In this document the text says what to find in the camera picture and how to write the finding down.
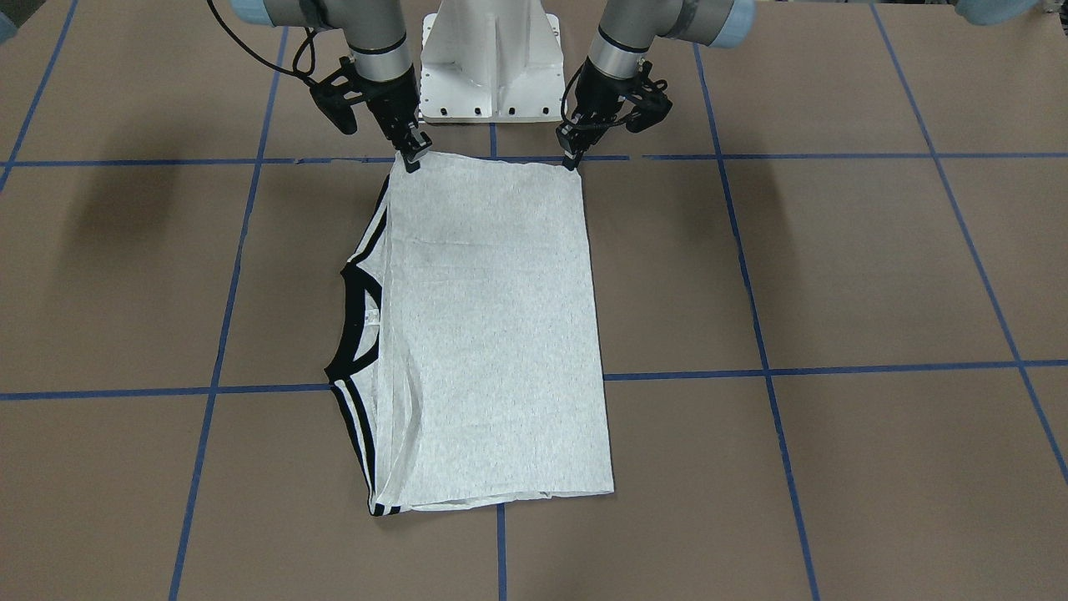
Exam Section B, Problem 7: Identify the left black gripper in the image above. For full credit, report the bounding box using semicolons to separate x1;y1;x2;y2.
556;58;645;171

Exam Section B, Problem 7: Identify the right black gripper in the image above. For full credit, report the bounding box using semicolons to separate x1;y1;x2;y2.
357;65;431;174

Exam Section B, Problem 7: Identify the grey cartoon print t-shirt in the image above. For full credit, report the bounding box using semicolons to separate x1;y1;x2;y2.
325;152;615;517

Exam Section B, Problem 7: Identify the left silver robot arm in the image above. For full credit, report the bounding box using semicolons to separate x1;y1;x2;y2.
556;1;758;170

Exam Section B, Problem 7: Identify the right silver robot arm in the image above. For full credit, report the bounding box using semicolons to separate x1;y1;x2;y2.
229;1;431;174

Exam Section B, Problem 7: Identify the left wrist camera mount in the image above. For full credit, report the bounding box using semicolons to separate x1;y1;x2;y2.
624;73;673;135

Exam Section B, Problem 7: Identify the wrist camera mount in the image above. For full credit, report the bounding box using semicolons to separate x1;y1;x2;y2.
309;56;366;135
624;73;673;135

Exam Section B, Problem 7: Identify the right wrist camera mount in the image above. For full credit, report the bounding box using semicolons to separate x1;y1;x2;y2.
309;56;366;135

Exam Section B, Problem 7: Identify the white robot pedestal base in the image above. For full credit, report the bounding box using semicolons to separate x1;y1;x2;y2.
420;1;565;124

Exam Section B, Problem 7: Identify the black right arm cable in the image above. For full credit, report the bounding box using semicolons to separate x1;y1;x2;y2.
204;0;326;84

